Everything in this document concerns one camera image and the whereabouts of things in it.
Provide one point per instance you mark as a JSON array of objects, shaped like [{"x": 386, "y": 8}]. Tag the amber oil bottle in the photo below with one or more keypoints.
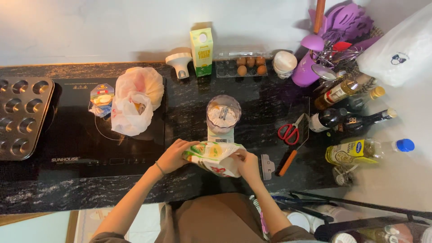
[{"x": 341, "y": 91}]

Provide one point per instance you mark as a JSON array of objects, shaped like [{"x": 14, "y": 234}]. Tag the black rack with jars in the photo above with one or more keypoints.
[{"x": 351, "y": 219}]

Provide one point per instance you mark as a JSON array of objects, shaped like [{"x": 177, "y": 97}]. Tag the white chopper motor head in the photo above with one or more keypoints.
[{"x": 179, "y": 63}]

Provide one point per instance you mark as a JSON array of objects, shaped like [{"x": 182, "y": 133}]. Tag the person's right hand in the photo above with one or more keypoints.
[{"x": 249, "y": 166}]

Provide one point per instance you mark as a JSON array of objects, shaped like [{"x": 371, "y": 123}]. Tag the cooking oil bottle blue cap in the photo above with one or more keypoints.
[{"x": 366, "y": 151}]

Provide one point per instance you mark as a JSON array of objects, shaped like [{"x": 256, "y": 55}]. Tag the white flour bag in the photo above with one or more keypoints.
[{"x": 214, "y": 158}]

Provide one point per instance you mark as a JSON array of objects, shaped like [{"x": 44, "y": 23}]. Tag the small glass jar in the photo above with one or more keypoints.
[{"x": 343, "y": 176}]

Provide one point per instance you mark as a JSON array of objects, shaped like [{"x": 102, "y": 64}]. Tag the green wrist band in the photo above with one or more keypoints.
[{"x": 160, "y": 167}]

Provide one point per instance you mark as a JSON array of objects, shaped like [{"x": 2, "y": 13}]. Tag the cheese packet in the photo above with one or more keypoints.
[{"x": 100, "y": 99}]

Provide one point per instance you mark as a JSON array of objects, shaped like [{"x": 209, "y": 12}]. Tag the dark bottle with cream cap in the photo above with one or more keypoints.
[{"x": 366, "y": 119}]

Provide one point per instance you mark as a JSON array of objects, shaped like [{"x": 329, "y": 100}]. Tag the metal bag clip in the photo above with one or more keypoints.
[{"x": 267, "y": 165}]

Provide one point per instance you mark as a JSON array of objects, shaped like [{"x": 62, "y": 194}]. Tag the clear egg carton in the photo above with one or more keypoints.
[{"x": 241, "y": 64}]

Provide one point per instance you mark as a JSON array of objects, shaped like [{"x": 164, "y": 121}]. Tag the white kitchen scale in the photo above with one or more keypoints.
[{"x": 221, "y": 136}]

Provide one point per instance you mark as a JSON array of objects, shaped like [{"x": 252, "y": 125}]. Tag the metal muffin tray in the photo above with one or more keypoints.
[{"x": 21, "y": 116}]

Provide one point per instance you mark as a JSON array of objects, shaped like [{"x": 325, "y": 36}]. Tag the dark sauce bottle white label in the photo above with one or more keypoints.
[{"x": 327, "y": 119}]

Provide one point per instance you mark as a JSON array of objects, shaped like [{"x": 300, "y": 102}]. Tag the green milk carton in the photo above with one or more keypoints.
[{"x": 201, "y": 50}]

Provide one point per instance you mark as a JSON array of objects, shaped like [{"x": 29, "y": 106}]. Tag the clear cutting board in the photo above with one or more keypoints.
[{"x": 298, "y": 121}]

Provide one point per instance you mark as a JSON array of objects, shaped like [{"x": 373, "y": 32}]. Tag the brown egg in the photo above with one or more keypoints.
[
  {"x": 241, "y": 61},
  {"x": 241, "y": 70},
  {"x": 262, "y": 70},
  {"x": 250, "y": 61},
  {"x": 260, "y": 60}
]

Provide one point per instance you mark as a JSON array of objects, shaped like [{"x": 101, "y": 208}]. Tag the purple utensil holder with utensils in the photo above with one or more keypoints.
[{"x": 332, "y": 40}]

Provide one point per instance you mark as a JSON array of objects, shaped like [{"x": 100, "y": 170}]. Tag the large white plastic bag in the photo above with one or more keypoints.
[{"x": 398, "y": 50}]

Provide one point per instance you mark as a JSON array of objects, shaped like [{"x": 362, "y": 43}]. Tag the person's left hand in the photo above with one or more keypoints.
[{"x": 173, "y": 157}]

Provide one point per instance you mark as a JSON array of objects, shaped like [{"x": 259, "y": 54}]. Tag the person's brown clothing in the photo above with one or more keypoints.
[{"x": 216, "y": 219}]

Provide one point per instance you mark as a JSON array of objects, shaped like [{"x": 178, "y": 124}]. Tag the black induction cooktop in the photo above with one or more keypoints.
[{"x": 101, "y": 135}]

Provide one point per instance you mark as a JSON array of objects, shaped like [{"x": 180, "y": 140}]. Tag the clear chopper bowl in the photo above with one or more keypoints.
[{"x": 223, "y": 113}]

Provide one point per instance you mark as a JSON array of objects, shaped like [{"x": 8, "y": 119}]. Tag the dark bottle with gold cap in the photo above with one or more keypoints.
[{"x": 362, "y": 100}]

